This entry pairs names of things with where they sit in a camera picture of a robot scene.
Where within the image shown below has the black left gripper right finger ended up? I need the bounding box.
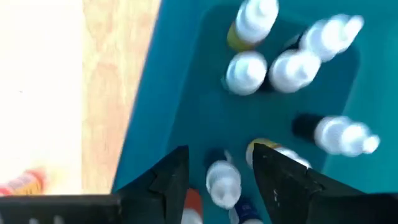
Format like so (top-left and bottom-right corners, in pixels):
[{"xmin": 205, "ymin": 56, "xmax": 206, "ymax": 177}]
[{"xmin": 252, "ymin": 142, "xmax": 365, "ymax": 224}]

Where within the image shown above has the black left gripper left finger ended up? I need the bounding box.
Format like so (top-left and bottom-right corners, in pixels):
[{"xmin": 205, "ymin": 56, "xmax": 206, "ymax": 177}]
[{"xmin": 113, "ymin": 145, "xmax": 190, "ymax": 224}]

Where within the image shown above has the small orange food coloring bottle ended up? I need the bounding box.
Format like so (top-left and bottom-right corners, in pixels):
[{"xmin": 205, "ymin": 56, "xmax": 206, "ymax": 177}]
[{"xmin": 181, "ymin": 188, "xmax": 203, "ymax": 224}]

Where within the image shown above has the small yellow food coloring bottle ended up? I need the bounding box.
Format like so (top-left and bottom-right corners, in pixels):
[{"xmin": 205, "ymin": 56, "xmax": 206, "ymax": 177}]
[
  {"xmin": 245, "ymin": 138, "xmax": 312, "ymax": 170},
  {"xmin": 226, "ymin": 0, "xmax": 280, "ymax": 52}
]

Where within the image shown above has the small blue food coloring bottle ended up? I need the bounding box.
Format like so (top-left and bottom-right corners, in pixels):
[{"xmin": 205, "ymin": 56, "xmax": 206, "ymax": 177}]
[{"xmin": 228, "ymin": 197, "xmax": 265, "ymax": 224}]

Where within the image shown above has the small navy food coloring bottle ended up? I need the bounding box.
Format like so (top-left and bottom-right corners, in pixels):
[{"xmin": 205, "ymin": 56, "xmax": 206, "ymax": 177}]
[{"xmin": 203, "ymin": 147, "xmax": 243, "ymax": 210}]

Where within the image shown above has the small black food coloring bottle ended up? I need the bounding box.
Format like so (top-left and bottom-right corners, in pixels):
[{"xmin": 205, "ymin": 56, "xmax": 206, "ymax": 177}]
[{"xmin": 291, "ymin": 113, "xmax": 381, "ymax": 157}]

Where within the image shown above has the teal plastic bin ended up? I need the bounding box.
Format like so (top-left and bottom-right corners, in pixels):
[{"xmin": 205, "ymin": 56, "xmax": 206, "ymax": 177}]
[{"xmin": 111, "ymin": 0, "xmax": 398, "ymax": 224}]

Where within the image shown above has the small purple food coloring bottle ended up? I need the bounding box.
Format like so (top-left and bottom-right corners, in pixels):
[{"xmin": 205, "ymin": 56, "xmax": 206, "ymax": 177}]
[{"xmin": 264, "ymin": 49, "xmax": 322, "ymax": 94}]

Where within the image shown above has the small green food coloring bottle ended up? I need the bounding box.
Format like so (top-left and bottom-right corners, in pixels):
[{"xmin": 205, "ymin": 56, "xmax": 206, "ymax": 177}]
[{"xmin": 222, "ymin": 51, "xmax": 268, "ymax": 96}]

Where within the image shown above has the small red food coloring bottle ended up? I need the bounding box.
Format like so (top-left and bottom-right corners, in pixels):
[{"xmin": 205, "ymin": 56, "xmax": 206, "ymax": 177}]
[{"xmin": 0, "ymin": 167, "xmax": 47, "ymax": 197}]

